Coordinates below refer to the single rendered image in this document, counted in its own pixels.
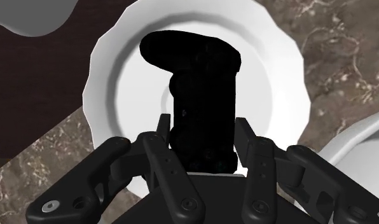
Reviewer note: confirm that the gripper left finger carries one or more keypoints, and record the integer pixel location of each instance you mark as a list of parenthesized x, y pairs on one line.
[(164, 161)]

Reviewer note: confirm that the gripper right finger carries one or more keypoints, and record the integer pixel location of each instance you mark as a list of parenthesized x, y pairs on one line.
[(264, 173)]

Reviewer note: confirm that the black game controller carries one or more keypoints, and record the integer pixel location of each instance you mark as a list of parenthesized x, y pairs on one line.
[(205, 102)]

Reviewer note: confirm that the white round plate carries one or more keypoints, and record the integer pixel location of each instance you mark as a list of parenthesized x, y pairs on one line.
[(130, 93)]

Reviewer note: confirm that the white bowl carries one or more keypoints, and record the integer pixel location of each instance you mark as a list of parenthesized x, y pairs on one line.
[(360, 152)]

